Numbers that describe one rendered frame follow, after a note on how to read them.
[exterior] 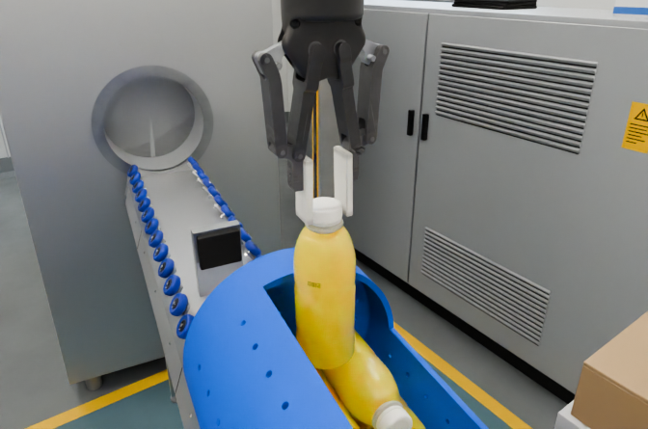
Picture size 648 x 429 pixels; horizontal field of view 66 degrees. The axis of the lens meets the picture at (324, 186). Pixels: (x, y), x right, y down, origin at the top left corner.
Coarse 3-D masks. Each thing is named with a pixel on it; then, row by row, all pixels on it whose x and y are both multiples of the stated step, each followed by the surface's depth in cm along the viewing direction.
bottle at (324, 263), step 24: (312, 240) 52; (336, 240) 52; (312, 264) 52; (336, 264) 52; (312, 288) 52; (336, 288) 52; (312, 312) 54; (336, 312) 54; (312, 336) 55; (336, 336) 55; (312, 360) 56; (336, 360) 56
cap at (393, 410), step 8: (392, 408) 56; (400, 408) 56; (384, 416) 55; (392, 416) 55; (400, 416) 54; (408, 416) 55; (376, 424) 56; (384, 424) 54; (392, 424) 54; (400, 424) 55; (408, 424) 55
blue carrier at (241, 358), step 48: (240, 288) 59; (288, 288) 67; (192, 336) 61; (240, 336) 54; (288, 336) 50; (384, 336) 72; (192, 384) 59; (240, 384) 49; (288, 384) 46; (432, 384) 62
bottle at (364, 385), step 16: (368, 352) 62; (336, 368) 61; (352, 368) 60; (368, 368) 59; (384, 368) 60; (336, 384) 61; (352, 384) 58; (368, 384) 58; (384, 384) 58; (352, 400) 58; (368, 400) 57; (384, 400) 57; (368, 416) 57
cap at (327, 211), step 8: (320, 200) 53; (328, 200) 53; (336, 200) 53; (320, 208) 51; (328, 208) 51; (336, 208) 51; (320, 216) 51; (328, 216) 51; (336, 216) 51; (312, 224) 52; (320, 224) 51; (328, 224) 51; (336, 224) 52
